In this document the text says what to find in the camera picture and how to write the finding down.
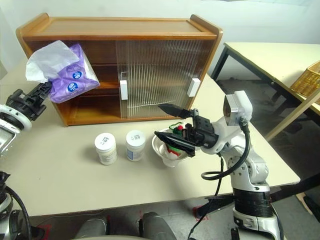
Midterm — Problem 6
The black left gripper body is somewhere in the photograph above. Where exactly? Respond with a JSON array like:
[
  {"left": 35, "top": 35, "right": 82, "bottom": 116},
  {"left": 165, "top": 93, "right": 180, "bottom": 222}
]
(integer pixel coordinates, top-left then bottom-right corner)
[{"left": 5, "top": 86, "right": 48, "bottom": 123}]

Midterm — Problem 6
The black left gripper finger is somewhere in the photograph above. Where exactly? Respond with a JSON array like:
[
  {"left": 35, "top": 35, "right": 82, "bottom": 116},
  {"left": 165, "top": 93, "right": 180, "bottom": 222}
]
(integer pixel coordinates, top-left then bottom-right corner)
[
  {"left": 34, "top": 81, "right": 54, "bottom": 92},
  {"left": 37, "top": 89, "right": 54, "bottom": 101}
]

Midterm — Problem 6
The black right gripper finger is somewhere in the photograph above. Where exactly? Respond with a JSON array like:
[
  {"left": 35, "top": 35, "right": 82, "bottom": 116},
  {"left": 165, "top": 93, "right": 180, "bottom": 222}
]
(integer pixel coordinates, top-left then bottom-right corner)
[
  {"left": 154, "top": 130, "right": 196, "bottom": 158},
  {"left": 158, "top": 103, "right": 195, "bottom": 120}
]

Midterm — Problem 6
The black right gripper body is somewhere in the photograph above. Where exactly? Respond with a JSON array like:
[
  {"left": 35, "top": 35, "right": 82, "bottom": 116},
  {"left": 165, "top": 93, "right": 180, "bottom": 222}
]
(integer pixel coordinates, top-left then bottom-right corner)
[{"left": 183, "top": 108, "right": 220, "bottom": 149}]

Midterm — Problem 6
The crocheted white red green toy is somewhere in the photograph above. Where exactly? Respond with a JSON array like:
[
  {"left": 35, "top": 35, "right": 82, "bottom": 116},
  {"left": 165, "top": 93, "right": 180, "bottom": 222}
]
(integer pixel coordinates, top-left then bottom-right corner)
[{"left": 163, "top": 121, "right": 193, "bottom": 160}]

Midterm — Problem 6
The silver metal bowl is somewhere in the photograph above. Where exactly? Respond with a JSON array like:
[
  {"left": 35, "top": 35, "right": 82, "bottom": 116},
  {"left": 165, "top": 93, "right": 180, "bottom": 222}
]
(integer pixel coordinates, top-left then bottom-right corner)
[{"left": 151, "top": 127, "right": 201, "bottom": 169}]

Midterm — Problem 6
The ribbed clear sliding door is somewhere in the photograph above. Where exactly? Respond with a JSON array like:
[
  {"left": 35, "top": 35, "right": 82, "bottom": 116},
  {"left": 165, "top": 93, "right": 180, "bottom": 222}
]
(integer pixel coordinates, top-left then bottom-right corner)
[
  {"left": 115, "top": 39, "right": 202, "bottom": 119},
  {"left": 124, "top": 39, "right": 210, "bottom": 117}
]

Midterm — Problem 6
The purple tissue pack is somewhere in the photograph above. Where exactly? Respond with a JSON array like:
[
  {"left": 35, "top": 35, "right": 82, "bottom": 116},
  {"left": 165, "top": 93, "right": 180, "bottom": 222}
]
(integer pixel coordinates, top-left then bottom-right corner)
[{"left": 25, "top": 39, "right": 101, "bottom": 104}]

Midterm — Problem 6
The white bottle blue label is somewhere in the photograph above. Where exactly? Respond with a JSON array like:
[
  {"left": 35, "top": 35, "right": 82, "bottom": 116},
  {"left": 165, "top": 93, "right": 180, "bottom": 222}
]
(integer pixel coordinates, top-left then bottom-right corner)
[{"left": 125, "top": 130, "right": 147, "bottom": 163}]

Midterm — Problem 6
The white bottle plain label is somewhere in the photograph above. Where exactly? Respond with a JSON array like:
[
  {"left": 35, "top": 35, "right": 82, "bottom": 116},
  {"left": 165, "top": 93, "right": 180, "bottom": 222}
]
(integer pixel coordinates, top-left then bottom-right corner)
[{"left": 94, "top": 132, "right": 118, "bottom": 166}]

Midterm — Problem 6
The brown wooden cabinet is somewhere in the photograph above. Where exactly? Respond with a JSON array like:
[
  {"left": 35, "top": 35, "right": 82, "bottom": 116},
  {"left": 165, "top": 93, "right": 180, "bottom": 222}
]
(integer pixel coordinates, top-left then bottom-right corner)
[{"left": 15, "top": 12, "right": 224, "bottom": 128}]

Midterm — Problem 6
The dark grey rounded shape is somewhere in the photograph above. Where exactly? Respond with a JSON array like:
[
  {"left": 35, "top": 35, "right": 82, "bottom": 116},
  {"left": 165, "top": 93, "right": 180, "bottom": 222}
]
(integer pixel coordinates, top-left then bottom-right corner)
[
  {"left": 138, "top": 211, "right": 177, "bottom": 240},
  {"left": 74, "top": 216, "right": 108, "bottom": 240}
]

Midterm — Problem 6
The beige table with black legs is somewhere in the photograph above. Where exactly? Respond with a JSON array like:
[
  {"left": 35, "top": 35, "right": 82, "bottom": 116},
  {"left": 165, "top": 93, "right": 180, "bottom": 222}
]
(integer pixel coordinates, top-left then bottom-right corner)
[{"left": 209, "top": 41, "right": 320, "bottom": 143}]

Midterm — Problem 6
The yellow wicker basket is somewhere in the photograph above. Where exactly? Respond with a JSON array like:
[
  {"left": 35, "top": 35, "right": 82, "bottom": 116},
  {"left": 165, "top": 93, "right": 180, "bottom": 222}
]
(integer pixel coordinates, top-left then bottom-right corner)
[{"left": 289, "top": 60, "right": 320, "bottom": 106}]

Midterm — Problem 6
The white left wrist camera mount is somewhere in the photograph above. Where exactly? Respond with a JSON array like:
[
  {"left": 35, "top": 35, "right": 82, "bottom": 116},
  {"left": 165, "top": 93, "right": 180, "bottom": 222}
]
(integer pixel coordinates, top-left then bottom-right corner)
[{"left": 0, "top": 103, "right": 33, "bottom": 157}]

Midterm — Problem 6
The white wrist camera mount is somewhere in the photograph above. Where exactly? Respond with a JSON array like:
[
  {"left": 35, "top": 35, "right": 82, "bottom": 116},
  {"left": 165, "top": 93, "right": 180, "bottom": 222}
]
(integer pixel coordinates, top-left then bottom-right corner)
[
  {"left": 0, "top": 103, "right": 33, "bottom": 157},
  {"left": 199, "top": 90, "right": 254, "bottom": 155}
]

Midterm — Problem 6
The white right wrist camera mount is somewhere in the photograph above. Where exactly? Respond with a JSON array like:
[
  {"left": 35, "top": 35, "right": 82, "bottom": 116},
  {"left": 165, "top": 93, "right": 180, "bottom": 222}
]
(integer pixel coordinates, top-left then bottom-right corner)
[{"left": 199, "top": 90, "right": 254, "bottom": 155}]

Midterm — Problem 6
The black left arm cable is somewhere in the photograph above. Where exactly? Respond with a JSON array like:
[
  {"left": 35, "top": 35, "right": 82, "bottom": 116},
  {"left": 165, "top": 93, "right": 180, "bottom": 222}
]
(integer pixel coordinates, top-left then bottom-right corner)
[{"left": 3, "top": 186, "right": 32, "bottom": 240}]

